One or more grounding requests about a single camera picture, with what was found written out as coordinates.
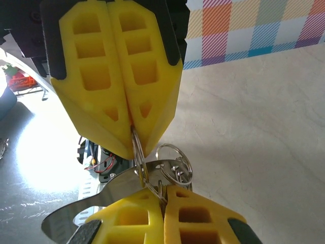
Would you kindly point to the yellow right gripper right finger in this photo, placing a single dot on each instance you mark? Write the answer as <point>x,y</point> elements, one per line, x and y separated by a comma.
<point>172,223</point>

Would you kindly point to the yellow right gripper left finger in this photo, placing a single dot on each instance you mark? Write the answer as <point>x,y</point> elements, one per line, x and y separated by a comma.
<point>155,223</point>

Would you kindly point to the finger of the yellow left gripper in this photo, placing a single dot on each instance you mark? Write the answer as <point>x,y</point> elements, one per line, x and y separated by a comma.
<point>165,84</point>
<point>73,96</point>

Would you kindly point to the clear plastic bag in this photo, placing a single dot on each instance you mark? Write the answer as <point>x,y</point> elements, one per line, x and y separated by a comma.
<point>122,183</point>

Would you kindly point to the orange plastic crate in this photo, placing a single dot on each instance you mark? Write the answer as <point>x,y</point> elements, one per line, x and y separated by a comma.
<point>21,82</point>

